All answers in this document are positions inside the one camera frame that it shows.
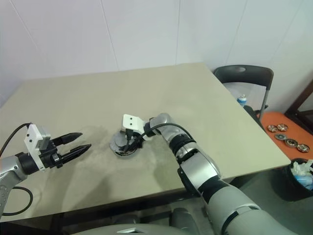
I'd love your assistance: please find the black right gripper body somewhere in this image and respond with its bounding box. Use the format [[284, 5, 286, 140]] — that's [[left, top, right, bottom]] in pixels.
[[123, 132, 143, 153]]

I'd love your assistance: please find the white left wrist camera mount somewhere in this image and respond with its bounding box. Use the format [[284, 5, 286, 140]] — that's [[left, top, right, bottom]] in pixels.
[[24, 123, 52, 172]]

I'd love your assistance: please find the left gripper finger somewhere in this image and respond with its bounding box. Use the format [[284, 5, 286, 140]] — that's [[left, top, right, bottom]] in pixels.
[[59, 143, 92, 163], [52, 132, 84, 146]]

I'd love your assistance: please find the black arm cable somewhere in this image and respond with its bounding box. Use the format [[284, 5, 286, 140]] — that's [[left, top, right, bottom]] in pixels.
[[125, 123, 195, 151], [0, 123, 34, 218]]

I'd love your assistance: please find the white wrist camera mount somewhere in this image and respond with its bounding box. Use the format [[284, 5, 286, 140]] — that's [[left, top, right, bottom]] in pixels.
[[24, 123, 52, 172], [121, 114, 148, 141]]

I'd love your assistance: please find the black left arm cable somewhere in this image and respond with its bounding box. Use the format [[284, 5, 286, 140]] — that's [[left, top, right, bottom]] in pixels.
[[0, 123, 34, 218]]

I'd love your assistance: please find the white crumpled trash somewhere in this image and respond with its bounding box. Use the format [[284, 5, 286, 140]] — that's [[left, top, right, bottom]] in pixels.
[[292, 159, 313, 177]]

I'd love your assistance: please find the grey motor end cap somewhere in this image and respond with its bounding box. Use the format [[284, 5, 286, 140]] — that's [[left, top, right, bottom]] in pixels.
[[109, 129, 128, 151]]

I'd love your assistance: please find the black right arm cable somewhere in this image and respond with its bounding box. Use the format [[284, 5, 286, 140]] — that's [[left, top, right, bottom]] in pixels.
[[125, 123, 195, 151]]

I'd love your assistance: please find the orange stool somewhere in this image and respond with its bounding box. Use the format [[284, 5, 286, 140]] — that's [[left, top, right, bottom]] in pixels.
[[259, 111, 313, 160]]

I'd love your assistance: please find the grey robot torso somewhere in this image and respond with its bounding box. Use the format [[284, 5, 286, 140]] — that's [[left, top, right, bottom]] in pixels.
[[83, 221, 194, 235]]

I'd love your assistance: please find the black trash bin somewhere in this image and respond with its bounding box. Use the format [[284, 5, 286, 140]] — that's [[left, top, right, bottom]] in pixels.
[[278, 158, 313, 202]]

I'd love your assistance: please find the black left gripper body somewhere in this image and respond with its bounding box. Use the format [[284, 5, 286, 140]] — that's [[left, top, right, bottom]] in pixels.
[[40, 140, 63, 170]]

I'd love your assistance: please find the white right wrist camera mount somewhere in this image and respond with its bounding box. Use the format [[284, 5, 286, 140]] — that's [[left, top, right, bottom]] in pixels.
[[121, 114, 148, 141]]

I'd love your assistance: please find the dark table frame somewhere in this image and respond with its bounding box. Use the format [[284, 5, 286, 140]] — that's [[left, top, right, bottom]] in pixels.
[[0, 190, 203, 228]]

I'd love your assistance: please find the dark grey rounded shape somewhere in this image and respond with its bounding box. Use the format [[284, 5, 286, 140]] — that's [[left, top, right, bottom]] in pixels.
[[170, 207, 198, 225]]

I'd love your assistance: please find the blue trash item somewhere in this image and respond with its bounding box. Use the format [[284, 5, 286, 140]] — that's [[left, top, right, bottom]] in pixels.
[[294, 173, 313, 190]]

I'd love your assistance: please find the black folding chair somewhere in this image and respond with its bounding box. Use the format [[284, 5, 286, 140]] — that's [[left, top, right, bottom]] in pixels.
[[213, 64, 274, 123]]

